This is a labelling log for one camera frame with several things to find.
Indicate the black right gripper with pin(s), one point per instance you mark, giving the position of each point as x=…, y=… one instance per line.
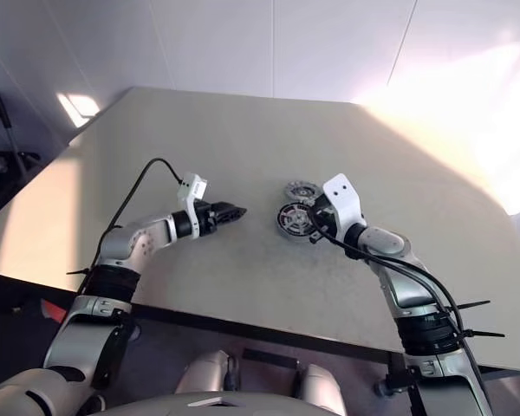
x=324, y=214

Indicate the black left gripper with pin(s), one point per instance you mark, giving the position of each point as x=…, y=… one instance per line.
x=207, y=219

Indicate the round spoked motor rotor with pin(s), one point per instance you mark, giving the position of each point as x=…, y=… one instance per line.
x=294, y=220

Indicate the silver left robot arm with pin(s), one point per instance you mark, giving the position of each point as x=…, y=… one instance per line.
x=143, y=242

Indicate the silver robot left thigh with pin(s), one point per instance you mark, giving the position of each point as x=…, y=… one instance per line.
x=208, y=372

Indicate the silver robot thigh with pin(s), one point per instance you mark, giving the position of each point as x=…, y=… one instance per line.
x=208, y=372
x=323, y=388

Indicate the silver robot right thigh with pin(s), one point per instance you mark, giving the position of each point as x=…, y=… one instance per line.
x=323, y=388

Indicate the grey robot torso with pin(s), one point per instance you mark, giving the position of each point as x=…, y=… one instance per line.
x=216, y=404

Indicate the red object under table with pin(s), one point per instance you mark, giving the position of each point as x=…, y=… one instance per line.
x=54, y=310

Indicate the black rounded foot shape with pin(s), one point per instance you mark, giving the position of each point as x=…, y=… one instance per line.
x=96, y=404

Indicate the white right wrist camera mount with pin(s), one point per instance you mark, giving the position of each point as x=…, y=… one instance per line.
x=344, y=201

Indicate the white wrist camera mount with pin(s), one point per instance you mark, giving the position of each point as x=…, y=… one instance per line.
x=344, y=201
x=190, y=187

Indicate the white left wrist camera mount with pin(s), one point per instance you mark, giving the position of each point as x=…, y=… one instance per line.
x=190, y=187

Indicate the black bracket under table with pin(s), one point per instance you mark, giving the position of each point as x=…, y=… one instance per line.
x=268, y=355

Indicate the black metal frame stand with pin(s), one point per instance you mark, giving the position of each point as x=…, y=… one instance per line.
x=2, y=143

